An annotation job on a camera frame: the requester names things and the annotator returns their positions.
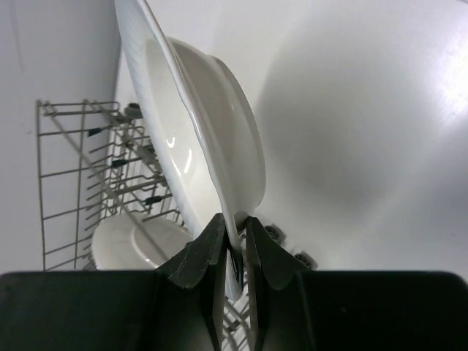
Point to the white deep plate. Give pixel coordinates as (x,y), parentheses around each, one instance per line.
(202,128)

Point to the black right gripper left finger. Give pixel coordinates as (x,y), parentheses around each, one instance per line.
(189,304)

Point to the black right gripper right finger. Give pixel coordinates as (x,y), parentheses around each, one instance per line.
(276,305)

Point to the green rimmed printed plate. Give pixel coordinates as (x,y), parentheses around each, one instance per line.
(119,244)

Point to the grey wire dish rack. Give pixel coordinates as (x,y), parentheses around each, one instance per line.
(117,171)

